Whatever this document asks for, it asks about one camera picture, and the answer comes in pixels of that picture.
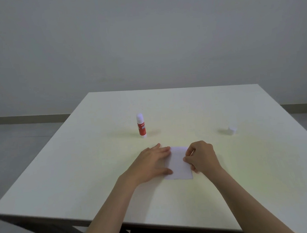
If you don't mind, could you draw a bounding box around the person's left forearm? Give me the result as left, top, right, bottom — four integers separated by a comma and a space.
65, 173, 144, 233

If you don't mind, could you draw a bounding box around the person's left hand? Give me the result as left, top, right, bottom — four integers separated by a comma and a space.
118, 142, 175, 187

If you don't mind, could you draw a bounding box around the small white cap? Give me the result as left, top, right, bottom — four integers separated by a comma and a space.
226, 124, 239, 136

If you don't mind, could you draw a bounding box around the person's right hand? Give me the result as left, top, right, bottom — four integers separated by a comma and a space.
182, 139, 224, 179

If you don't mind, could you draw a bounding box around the red and white glue stick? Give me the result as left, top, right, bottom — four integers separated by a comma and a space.
136, 113, 147, 139

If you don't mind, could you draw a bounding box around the person's right forearm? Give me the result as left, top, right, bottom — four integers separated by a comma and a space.
201, 161, 296, 233

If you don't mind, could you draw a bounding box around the white paper sheet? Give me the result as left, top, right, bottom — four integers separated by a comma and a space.
162, 145, 194, 182

